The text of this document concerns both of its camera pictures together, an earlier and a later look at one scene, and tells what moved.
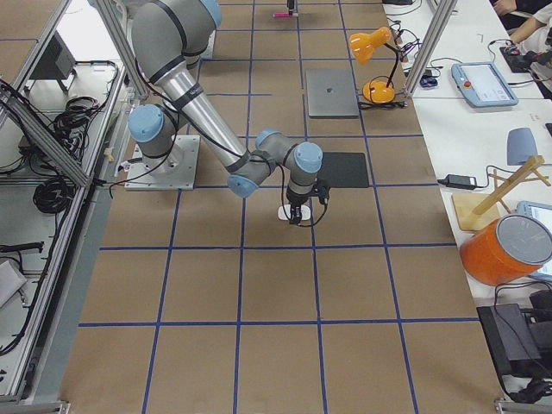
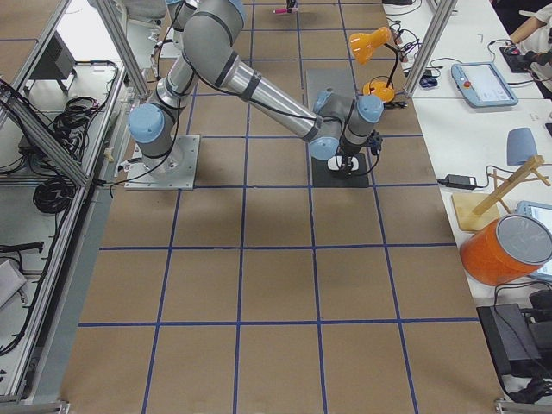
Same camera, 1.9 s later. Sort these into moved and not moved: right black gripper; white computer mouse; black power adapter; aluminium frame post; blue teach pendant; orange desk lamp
Moved: right black gripper; white computer mouse
Not moved: blue teach pendant; orange desk lamp; aluminium frame post; black power adapter
